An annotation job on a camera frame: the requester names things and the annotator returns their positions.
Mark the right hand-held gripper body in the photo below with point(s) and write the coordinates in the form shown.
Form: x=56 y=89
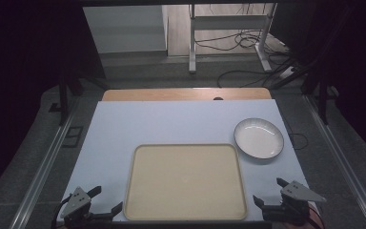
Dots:
x=295 y=203

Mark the white table mat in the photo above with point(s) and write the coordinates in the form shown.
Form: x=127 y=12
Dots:
x=171 y=124

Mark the person's right hand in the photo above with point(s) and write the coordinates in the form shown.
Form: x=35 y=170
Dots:
x=316 y=218

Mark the white plate with dark rim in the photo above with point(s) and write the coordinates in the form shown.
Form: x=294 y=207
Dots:
x=259 y=139

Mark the white metal desk frame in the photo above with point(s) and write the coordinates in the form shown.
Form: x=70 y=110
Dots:
x=228 y=22

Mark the black table grommet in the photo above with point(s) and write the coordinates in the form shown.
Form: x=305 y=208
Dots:
x=218 y=98

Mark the white power strip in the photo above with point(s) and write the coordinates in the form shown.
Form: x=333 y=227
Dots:
x=287 y=72

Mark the black floor frames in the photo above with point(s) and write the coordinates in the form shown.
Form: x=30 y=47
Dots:
x=73 y=136

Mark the black metal stand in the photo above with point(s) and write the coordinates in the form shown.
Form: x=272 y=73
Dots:
x=64 y=101
x=323 y=98

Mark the dark curtain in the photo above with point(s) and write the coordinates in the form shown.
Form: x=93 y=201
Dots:
x=355 y=57
x=19 y=63

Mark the beige rectangular tray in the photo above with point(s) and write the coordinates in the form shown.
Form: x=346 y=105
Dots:
x=186 y=183

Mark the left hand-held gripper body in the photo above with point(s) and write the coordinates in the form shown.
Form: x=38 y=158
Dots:
x=75 y=203

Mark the white cabinet panel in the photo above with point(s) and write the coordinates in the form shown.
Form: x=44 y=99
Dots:
x=124 y=28

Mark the metal floor rail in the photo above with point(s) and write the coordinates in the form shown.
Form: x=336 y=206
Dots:
x=43 y=171
x=343 y=159

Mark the wooden table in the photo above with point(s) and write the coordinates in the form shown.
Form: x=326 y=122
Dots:
x=171 y=94

